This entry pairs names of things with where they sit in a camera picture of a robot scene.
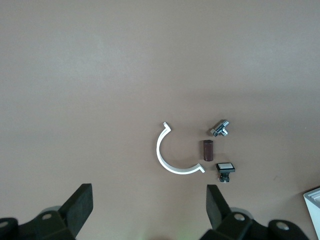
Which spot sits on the white square push button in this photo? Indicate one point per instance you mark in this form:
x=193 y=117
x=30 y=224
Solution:
x=225 y=167

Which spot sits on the white drawer cabinet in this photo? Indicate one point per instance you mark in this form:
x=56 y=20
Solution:
x=313 y=207

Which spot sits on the silver metal fitting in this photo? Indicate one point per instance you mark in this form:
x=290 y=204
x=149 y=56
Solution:
x=220 y=128

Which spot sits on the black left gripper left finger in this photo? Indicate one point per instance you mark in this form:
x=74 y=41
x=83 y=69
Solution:
x=77 y=207

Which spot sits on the brown cylinder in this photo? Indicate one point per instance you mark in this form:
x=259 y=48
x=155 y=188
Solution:
x=206 y=150

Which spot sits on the white curved plastic clamp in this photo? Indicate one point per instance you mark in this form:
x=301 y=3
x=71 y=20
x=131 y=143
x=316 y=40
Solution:
x=180 y=171

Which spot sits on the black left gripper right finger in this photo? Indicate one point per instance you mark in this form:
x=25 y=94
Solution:
x=215 y=207

